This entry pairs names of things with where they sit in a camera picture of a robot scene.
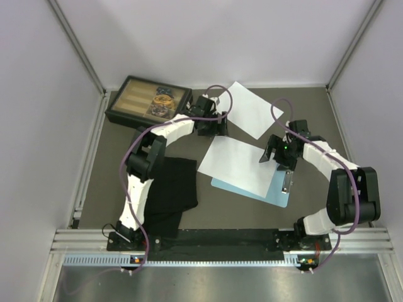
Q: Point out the black compartment display box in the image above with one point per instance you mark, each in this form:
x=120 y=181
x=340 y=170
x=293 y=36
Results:
x=132 y=105

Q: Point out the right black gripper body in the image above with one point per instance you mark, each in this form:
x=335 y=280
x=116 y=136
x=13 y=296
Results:
x=285 y=156

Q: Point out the aluminium front frame rail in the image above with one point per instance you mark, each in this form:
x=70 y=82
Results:
x=361 y=241

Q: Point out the blue black small items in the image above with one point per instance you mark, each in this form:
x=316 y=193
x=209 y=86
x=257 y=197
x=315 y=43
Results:
x=164 y=91

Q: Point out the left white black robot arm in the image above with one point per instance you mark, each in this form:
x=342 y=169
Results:
x=144 y=159

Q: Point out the grey slotted cable duct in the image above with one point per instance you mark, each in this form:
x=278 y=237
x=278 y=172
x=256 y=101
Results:
x=127 y=260

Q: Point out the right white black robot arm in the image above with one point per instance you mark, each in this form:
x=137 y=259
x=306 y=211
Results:
x=353 y=194

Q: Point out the light blue clipboard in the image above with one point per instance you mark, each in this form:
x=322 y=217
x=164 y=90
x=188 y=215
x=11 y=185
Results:
x=274 y=188

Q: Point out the yellow rubber bands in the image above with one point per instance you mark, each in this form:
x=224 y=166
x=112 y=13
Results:
x=164 y=100

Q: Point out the aluminium corner post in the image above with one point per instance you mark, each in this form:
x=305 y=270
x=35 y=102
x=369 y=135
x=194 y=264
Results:
x=76 y=45
x=370 y=15

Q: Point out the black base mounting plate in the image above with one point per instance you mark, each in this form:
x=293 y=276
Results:
x=270 y=239

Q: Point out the right aluminium corner post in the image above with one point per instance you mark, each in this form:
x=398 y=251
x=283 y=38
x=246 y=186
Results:
x=370 y=15

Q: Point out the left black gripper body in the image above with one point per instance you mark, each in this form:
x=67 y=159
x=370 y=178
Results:
x=210 y=128

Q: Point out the white paper sheet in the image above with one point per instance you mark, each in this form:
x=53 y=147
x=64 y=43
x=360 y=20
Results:
x=237 y=163
x=249 y=112

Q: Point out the black cloth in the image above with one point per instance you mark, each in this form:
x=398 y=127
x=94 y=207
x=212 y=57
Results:
x=172 y=192

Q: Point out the left aluminium corner post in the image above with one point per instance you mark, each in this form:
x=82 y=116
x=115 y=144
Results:
x=76 y=45

